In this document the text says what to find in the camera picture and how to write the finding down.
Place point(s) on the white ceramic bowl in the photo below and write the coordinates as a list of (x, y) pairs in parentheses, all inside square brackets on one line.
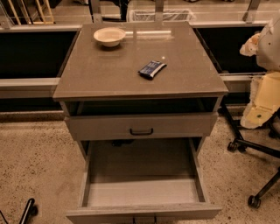
[(109, 36)]

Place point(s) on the blue rxbar wrapper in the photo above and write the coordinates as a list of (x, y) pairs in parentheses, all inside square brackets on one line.
[(151, 69)]

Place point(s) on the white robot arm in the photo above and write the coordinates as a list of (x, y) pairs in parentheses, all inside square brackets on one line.
[(268, 55)]

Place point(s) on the wooden frame rack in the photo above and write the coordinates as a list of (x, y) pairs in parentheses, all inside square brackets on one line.
[(28, 12)]

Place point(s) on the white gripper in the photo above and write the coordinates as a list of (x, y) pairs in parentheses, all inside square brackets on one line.
[(269, 49)]

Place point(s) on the grey top drawer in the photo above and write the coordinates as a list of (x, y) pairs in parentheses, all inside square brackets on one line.
[(114, 127)]

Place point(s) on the open grey middle drawer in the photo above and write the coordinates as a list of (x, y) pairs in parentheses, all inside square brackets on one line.
[(147, 180)]

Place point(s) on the grey drawer cabinet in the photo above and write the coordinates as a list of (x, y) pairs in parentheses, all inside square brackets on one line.
[(101, 81)]

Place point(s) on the black wheeled stand base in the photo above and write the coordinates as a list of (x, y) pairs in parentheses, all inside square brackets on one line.
[(240, 144)]

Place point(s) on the black stand leg left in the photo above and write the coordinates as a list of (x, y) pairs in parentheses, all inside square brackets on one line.
[(30, 209)]

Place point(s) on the white wire basket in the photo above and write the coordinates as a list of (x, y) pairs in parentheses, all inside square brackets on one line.
[(166, 15)]

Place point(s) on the black drawer handle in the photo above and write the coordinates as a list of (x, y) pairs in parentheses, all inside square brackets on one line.
[(147, 132)]

